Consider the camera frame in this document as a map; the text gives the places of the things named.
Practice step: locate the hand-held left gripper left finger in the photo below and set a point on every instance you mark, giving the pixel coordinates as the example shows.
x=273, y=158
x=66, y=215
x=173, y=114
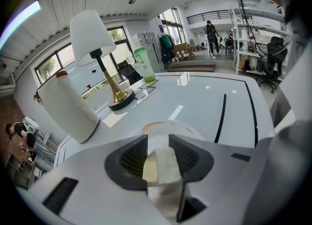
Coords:
x=92, y=170

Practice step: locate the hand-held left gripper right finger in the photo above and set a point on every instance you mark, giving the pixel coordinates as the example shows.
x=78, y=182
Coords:
x=219, y=177

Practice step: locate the small pale object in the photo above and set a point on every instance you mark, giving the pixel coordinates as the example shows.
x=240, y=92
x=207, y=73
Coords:
x=165, y=165

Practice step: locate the small white plate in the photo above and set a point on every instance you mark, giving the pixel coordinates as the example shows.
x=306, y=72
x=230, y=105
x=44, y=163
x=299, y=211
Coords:
x=168, y=127

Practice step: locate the black railing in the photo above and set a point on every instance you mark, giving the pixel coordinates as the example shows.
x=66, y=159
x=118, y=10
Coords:
x=209, y=15

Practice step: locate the white cylindrical container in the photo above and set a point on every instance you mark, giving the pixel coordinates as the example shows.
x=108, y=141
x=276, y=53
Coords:
x=68, y=111

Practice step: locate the glass door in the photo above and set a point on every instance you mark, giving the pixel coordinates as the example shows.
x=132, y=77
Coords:
x=171, y=26

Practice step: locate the white shelf rack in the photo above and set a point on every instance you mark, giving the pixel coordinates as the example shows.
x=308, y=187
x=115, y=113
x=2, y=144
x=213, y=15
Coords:
x=246, y=53

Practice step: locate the white backpack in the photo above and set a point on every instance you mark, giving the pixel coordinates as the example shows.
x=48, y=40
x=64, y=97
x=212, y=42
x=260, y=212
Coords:
x=31, y=125

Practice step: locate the brown cardboard box stack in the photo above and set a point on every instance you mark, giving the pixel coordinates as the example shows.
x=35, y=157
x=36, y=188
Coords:
x=182, y=52

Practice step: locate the green jacket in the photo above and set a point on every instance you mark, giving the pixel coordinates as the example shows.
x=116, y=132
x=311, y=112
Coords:
x=167, y=46

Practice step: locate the wooden platform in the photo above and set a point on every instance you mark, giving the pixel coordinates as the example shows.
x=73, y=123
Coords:
x=192, y=66

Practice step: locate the ceiling spot lamp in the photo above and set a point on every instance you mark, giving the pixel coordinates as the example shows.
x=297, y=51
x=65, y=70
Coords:
x=132, y=0

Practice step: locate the black office chair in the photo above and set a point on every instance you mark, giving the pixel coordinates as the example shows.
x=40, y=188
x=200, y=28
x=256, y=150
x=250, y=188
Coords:
x=130, y=74
x=274, y=58

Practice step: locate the whiteboard on stand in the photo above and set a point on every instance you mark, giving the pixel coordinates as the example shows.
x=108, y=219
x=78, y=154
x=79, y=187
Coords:
x=83, y=75

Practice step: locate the grey metal lockers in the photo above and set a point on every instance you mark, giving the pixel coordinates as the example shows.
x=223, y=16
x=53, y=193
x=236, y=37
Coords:
x=150, y=48

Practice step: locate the green plastic bottle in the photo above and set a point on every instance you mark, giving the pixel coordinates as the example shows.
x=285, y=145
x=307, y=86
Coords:
x=145, y=65

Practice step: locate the black framed window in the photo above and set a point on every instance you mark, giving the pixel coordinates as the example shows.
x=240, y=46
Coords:
x=48, y=65

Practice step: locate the gold stem table lamp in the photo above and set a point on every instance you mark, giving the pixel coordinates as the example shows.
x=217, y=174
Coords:
x=92, y=36

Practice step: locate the long ceiling light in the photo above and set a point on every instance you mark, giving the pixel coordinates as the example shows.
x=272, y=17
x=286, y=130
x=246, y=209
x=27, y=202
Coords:
x=22, y=19

